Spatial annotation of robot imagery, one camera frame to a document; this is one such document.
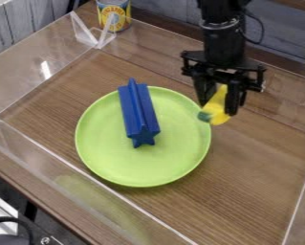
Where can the yellow blue tin can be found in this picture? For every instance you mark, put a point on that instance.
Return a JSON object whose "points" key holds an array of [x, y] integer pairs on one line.
{"points": [[117, 11]]}

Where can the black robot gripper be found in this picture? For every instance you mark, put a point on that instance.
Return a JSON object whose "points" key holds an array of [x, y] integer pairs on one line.
{"points": [[207, 74]]}

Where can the clear acrylic enclosure wall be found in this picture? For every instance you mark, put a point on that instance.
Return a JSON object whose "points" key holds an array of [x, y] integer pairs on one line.
{"points": [[243, 198]]}

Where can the black device with knob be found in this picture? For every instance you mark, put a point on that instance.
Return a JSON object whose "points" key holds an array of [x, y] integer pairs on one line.
{"points": [[36, 235]]}

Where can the blue star-shaped block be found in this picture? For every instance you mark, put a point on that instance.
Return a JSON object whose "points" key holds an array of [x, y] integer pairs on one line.
{"points": [[139, 115]]}

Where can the green round plate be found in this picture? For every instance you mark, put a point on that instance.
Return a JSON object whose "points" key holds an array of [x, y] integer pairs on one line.
{"points": [[151, 165]]}

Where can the yellow toy banana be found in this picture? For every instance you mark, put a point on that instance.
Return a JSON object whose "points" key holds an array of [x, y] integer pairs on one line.
{"points": [[212, 112]]}

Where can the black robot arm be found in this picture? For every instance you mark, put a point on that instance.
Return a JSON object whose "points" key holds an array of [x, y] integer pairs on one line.
{"points": [[228, 25]]}

